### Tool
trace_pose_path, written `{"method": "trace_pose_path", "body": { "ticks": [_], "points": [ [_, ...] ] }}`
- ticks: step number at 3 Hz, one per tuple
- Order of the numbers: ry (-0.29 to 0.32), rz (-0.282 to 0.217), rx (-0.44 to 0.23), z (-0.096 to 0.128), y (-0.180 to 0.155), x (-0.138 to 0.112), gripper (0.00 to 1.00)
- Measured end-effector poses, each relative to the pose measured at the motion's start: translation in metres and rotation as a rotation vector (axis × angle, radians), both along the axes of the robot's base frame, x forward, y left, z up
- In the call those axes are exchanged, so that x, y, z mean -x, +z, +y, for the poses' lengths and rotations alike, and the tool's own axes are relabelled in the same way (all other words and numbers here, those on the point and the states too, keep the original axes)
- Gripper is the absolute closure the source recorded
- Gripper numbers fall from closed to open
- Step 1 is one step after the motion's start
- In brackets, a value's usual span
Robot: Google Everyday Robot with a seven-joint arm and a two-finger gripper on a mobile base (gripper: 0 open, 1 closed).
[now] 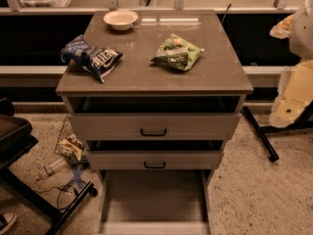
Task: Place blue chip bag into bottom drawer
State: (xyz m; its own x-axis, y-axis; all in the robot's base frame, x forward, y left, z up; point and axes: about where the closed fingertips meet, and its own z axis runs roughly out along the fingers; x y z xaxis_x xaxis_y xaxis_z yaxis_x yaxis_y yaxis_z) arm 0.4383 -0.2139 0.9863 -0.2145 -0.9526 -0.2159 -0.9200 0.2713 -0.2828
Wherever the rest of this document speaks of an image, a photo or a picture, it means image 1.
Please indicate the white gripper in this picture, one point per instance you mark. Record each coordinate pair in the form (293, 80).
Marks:
(302, 33)

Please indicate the blue chip bag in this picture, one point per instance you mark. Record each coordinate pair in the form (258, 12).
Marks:
(99, 61)

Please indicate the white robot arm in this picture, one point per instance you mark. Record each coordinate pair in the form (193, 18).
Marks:
(298, 29)

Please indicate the green chip bag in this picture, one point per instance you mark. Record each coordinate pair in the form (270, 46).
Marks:
(177, 53)

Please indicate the grey drawer cabinet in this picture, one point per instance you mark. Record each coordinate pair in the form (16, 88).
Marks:
(216, 84)

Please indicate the bottom drawer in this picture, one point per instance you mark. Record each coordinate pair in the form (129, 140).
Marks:
(154, 202)

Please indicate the drawer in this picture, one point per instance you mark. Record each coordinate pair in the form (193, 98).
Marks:
(154, 160)
(154, 202)
(90, 127)

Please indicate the middle drawer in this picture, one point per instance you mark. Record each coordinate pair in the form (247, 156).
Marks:
(154, 160)

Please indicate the top drawer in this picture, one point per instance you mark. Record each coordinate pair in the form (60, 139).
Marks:
(90, 127)

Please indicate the black stand legs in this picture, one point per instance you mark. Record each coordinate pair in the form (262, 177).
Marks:
(305, 121)

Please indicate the white bowl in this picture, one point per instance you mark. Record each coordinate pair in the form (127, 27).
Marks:
(120, 20)

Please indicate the blue tape cross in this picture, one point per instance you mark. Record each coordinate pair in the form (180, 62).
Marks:
(76, 179)

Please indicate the clear plastic bottle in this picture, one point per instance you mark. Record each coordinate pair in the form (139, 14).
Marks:
(48, 170)

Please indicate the white sneaker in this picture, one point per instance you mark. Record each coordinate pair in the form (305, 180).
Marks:
(7, 220)

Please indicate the wire basket with snacks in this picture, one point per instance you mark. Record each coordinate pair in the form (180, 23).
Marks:
(69, 146)

